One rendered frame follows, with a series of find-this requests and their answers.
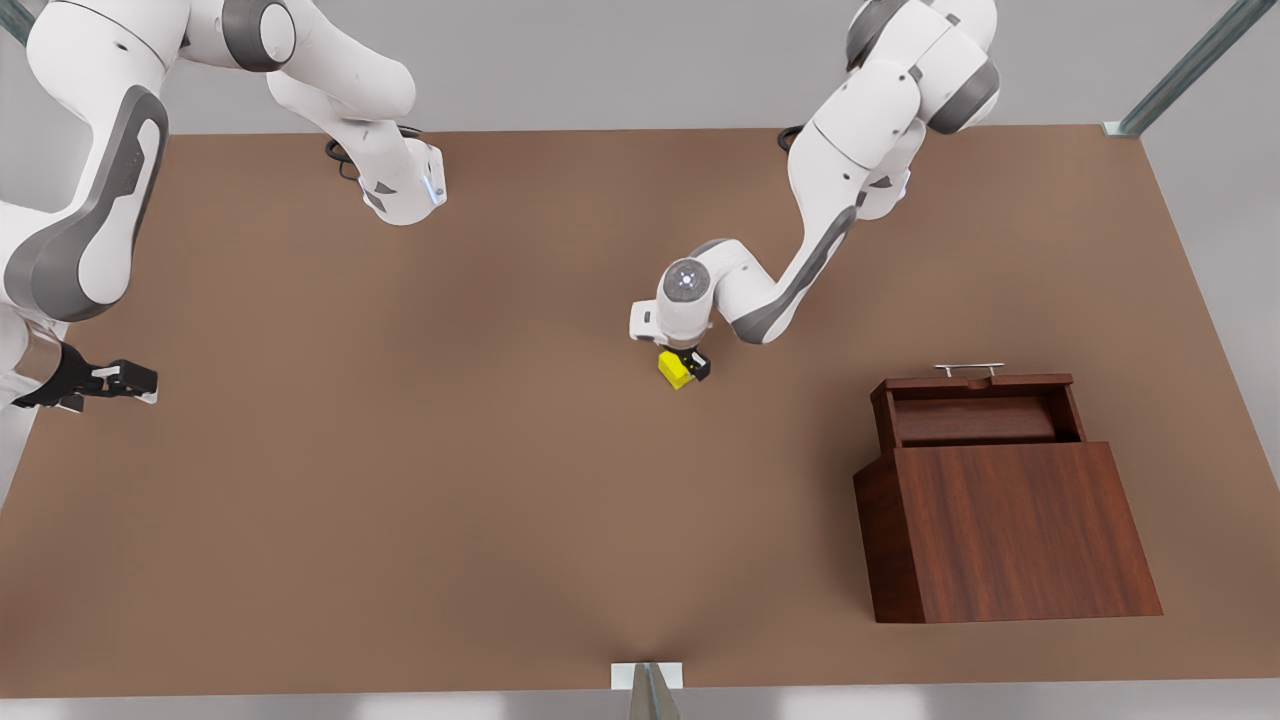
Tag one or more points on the yellow square block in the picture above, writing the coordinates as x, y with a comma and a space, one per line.
673, 370

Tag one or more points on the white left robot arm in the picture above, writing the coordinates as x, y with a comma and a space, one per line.
850, 150

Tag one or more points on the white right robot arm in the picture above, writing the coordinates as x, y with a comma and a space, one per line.
90, 190

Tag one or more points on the dark wooden cabinet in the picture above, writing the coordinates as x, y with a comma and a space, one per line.
1010, 530

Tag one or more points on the silver frame post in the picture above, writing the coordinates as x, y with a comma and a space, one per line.
14, 20
648, 690
1185, 65

